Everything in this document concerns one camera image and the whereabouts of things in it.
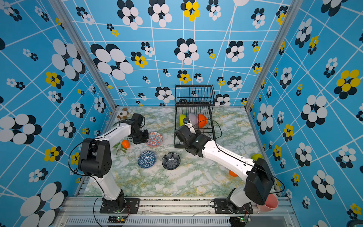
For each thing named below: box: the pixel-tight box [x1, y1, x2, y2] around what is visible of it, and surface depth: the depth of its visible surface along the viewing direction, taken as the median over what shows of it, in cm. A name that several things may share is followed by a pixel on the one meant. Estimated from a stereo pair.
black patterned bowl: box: [161, 152, 181, 171], surface depth 90 cm
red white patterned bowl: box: [145, 131, 164, 148], surface depth 99 cm
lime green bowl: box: [179, 113, 187, 127], surface depth 101 cm
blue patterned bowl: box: [137, 150, 157, 169], surface depth 90 cm
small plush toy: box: [116, 107, 129, 121], surface depth 115 cm
